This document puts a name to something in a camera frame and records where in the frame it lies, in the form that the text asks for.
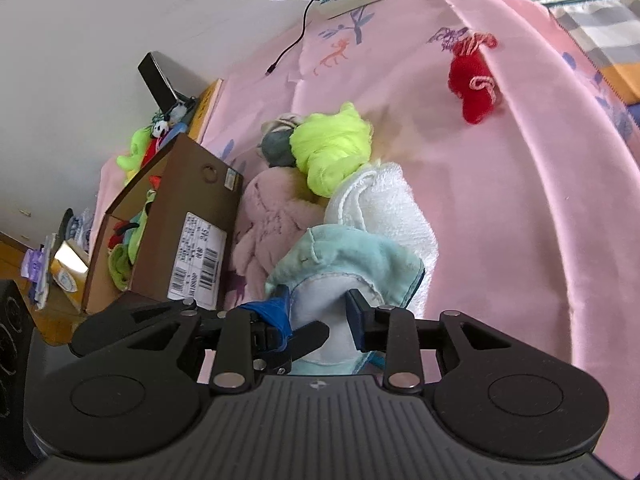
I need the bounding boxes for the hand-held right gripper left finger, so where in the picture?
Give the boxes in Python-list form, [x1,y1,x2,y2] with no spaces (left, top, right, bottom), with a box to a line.
[69,285,331,395]

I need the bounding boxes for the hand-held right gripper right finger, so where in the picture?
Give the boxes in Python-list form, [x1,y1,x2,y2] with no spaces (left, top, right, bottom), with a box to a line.
[345,289,513,392]

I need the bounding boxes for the light blue towel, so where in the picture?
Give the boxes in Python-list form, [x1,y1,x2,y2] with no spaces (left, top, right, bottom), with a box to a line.
[265,225,426,376]

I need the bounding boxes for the brown cardboard shoe box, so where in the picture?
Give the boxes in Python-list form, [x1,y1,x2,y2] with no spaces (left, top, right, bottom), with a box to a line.
[80,134,245,316]

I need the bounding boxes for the neon yellow fluffy cloth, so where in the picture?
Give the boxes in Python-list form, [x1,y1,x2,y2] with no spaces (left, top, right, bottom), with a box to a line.
[289,102,375,198]

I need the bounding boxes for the pink plush toy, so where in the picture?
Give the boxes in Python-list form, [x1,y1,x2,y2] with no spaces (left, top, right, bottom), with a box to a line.
[231,165,331,283]

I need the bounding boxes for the white towel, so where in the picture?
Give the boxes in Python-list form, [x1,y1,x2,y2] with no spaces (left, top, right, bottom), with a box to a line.
[324,162,439,281]

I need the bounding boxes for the green cloth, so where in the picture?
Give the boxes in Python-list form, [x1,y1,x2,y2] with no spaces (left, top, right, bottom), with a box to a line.
[108,187,157,291]

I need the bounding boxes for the grey rolled sock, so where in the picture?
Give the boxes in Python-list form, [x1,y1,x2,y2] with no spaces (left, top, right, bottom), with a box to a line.
[257,114,306,168]

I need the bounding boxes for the red cloth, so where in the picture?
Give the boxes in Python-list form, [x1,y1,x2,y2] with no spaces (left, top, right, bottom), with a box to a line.
[109,220,135,249]

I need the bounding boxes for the pink printed bed sheet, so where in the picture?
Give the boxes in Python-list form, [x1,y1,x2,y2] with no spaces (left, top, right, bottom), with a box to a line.
[92,0,640,376]

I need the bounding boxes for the tissue pack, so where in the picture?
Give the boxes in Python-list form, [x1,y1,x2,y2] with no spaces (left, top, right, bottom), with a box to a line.
[50,242,91,292]

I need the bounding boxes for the blue plush toy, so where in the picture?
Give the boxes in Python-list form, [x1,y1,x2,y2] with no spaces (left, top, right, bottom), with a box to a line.
[167,109,195,137]

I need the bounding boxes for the yellow box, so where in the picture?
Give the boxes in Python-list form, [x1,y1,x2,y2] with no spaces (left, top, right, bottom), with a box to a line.
[187,78,224,145]

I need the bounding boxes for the green and red plush toy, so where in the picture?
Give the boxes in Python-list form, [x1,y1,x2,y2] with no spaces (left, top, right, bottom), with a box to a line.
[116,126,161,186]

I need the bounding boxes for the wooden side table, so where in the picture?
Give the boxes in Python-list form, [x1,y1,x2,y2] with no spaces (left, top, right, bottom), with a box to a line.
[0,230,87,347]

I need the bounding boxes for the purple packet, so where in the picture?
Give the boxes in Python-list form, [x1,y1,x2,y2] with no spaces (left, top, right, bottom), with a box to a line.
[22,250,47,282]

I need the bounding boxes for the black rectangular box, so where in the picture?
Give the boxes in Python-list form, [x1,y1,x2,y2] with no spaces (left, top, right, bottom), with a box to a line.
[137,51,193,111]

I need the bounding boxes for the red knit sock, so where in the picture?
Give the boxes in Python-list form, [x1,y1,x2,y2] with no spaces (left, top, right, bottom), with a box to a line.
[446,31,502,125]

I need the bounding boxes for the black speaker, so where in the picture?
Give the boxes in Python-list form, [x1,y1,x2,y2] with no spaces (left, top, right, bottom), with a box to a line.
[0,279,37,463]

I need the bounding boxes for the plaid blanket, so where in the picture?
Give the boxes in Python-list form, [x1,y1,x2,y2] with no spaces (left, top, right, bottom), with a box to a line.
[547,0,640,106]

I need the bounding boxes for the black charger cable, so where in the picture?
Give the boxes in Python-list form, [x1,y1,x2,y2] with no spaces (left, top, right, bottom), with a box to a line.
[260,0,328,77]

